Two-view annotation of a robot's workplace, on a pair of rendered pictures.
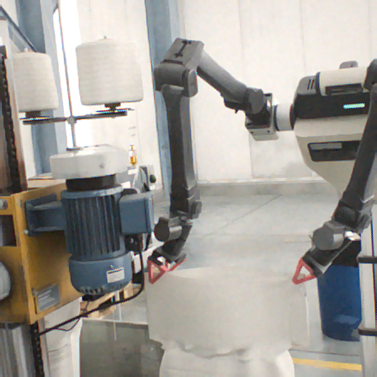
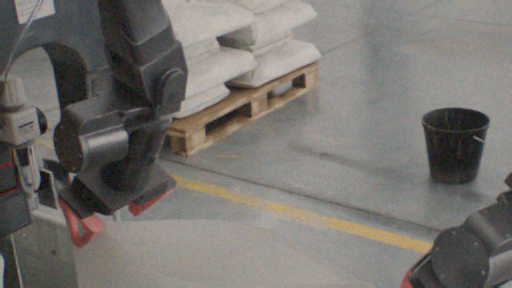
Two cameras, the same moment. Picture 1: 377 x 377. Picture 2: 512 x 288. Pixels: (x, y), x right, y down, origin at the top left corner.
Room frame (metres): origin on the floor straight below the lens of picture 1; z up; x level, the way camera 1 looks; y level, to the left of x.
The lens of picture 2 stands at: (0.90, -0.29, 1.49)
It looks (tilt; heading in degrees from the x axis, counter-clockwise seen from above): 23 degrees down; 7
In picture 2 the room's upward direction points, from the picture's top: 2 degrees counter-clockwise
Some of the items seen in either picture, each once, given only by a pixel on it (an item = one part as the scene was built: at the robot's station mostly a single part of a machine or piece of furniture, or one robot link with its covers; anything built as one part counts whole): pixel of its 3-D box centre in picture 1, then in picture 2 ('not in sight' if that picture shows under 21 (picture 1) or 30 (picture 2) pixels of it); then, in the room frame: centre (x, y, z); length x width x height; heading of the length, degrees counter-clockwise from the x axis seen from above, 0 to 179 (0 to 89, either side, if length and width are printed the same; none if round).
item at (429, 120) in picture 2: not in sight; (454, 147); (4.17, -0.43, 0.13); 0.30 x 0.30 x 0.26
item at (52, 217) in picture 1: (56, 214); not in sight; (1.47, 0.32, 1.27); 0.12 x 0.09 x 0.09; 154
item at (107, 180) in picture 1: (91, 181); not in sight; (1.47, 0.23, 1.35); 0.12 x 0.12 x 0.04
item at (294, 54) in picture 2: not in sight; (261, 61); (5.21, 0.61, 0.20); 0.67 x 0.43 x 0.15; 154
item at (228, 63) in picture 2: not in sight; (188, 70); (4.66, 0.87, 0.32); 0.66 x 0.43 x 0.15; 156
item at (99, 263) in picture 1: (97, 238); not in sight; (1.47, 0.23, 1.21); 0.15 x 0.15 x 0.25
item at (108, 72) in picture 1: (108, 73); not in sight; (1.60, 0.17, 1.61); 0.17 x 0.17 x 0.17
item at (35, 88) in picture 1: (29, 82); not in sight; (1.72, 0.41, 1.61); 0.15 x 0.14 x 0.17; 64
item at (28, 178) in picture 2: not in sight; (25, 166); (1.74, 0.19, 1.11); 0.03 x 0.03 x 0.06
